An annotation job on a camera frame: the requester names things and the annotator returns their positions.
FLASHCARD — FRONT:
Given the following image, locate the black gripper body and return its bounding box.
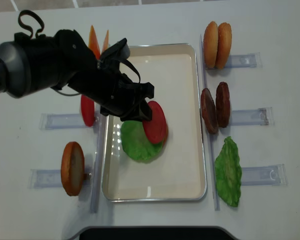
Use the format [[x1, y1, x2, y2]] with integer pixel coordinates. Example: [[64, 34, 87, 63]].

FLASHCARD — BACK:
[[67, 37, 155, 123]]

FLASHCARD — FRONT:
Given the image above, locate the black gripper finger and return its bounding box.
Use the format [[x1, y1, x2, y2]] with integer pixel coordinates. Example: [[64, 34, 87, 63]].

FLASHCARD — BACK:
[[137, 101, 153, 122]]

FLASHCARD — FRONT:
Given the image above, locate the red tomato slice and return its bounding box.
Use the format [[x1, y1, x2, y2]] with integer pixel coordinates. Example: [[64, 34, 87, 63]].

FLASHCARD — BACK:
[[142, 100, 167, 144], [80, 95, 95, 127]]

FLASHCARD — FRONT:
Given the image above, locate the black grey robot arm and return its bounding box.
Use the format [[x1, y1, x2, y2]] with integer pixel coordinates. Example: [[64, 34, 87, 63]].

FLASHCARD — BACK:
[[0, 21, 155, 122]]

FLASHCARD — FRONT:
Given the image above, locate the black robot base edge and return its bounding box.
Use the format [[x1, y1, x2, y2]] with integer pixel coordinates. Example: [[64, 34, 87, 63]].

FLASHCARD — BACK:
[[70, 226, 236, 240]]

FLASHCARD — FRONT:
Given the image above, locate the red tomato slice in holder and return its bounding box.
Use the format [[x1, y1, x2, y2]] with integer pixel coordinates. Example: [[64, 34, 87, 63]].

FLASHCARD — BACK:
[[80, 95, 95, 127]]

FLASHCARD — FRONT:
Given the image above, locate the green lettuce leaf on tray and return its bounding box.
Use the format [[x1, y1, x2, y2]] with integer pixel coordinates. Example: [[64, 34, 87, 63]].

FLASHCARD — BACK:
[[120, 120, 163, 164]]

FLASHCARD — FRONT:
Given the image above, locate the orange cheese slice right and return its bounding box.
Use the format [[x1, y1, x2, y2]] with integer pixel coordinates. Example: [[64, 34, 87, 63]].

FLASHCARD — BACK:
[[101, 30, 109, 54]]

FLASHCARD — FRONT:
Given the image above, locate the orange cheese slice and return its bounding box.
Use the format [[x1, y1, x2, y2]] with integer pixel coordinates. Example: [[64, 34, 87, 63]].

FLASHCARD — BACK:
[[88, 25, 101, 60], [101, 30, 109, 54]]

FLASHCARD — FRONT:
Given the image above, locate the orange cheese slice left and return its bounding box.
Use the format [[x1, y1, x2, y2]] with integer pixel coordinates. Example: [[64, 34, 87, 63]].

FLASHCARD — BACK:
[[88, 25, 101, 60]]

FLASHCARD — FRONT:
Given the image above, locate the brown meat patty near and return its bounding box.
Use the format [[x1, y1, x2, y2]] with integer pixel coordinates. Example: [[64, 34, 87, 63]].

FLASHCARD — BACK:
[[200, 88, 219, 135]]

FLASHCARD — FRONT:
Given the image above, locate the brown meat patty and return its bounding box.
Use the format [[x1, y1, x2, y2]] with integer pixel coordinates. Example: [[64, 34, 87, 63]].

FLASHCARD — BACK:
[[200, 88, 219, 135], [215, 81, 231, 128]]

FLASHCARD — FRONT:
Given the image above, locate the clear tomato holder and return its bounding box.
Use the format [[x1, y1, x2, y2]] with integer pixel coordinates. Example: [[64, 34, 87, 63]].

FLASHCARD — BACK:
[[39, 113, 87, 130]]

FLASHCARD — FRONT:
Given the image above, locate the brown meat patty far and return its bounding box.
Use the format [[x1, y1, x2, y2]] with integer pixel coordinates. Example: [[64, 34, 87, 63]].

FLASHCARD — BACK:
[[215, 81, 231, 128]]

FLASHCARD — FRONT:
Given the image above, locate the green lettuce leaf in holder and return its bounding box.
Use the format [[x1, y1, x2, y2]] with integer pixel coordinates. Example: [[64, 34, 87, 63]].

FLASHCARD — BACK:
[[214, 136, 242, 208]]

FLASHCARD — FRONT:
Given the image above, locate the clear lettuce holder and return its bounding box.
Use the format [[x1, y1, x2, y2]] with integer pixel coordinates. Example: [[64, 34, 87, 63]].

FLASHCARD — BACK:
[[241, 164, 288, 186]]

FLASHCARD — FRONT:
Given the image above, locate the white rectangular tray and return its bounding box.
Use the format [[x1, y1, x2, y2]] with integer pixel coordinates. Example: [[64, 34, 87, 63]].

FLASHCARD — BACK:
[[101, 43, 207, 202]]

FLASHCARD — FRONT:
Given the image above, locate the bun half in holder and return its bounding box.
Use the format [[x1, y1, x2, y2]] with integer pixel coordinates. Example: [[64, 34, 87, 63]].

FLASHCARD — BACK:
[[60, 141, 85, 196]]

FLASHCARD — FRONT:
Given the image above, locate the sesame bun top left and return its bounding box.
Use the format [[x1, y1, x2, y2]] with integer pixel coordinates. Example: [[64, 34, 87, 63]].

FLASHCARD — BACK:
[[203, 21, 219, 68]]

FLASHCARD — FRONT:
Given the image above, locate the sesame bun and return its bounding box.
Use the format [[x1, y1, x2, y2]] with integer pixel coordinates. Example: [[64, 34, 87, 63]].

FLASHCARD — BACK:
[[215, 22, 232, 69], [203, 21, 219, 68]]

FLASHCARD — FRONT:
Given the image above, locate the sesame bun top right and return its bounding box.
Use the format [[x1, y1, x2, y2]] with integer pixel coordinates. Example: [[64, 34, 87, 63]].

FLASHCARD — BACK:
[[215, 22, 232, 69]]

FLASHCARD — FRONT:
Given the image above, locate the clear patty holder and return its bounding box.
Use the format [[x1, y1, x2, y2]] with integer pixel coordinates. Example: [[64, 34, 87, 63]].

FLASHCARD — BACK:
[[229, 107, 274, 126]]

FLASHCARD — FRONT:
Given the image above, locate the clear bun holder right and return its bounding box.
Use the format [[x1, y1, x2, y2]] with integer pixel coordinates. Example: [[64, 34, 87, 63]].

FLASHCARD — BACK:
[[224, 52, 263, 69]]

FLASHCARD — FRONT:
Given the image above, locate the clear bun holder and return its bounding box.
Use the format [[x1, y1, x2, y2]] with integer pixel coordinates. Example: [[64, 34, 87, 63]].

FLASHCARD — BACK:
[[224, 52, 263, 69], [28, 168, 91, 190]]

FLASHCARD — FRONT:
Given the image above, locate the clear bun holder left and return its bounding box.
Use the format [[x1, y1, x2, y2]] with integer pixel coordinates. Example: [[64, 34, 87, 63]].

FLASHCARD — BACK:
[[28, 168, 91, 190]]

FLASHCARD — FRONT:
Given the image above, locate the clear acrylic rail right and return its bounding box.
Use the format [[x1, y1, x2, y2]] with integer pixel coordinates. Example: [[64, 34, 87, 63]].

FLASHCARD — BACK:
[[200, 34, 220, 211]]

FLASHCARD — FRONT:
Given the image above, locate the clear acrylic rail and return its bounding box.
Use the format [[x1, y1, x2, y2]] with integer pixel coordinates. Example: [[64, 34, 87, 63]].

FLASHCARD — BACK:
[[200, 34, 220, 211], [90, 115, 107, 214]]

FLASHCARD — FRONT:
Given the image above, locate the clear acrylic rail left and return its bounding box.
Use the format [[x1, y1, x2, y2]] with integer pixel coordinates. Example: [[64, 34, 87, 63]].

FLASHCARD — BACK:
[[90, 115, 107, 214]]

